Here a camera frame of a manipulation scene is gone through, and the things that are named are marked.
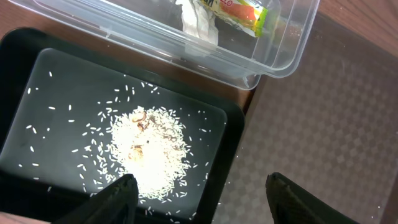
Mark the black plastic waste tray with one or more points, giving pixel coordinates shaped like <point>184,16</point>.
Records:
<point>26,52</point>

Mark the green orange snack wrapper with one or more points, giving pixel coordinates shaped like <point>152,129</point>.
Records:
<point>245,15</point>

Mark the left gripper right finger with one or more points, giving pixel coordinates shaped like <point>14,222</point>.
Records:
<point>291,204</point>

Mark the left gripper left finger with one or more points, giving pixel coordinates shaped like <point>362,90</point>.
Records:
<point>113,205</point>

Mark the white tissue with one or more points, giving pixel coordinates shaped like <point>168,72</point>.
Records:
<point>198,21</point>

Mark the brown plastic serving tray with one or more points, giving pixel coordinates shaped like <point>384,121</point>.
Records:
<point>331,128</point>

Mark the clear plastic waste bin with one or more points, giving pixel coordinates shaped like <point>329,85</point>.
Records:
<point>154,28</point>

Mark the white rice pile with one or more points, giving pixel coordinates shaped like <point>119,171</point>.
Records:
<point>82,132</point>

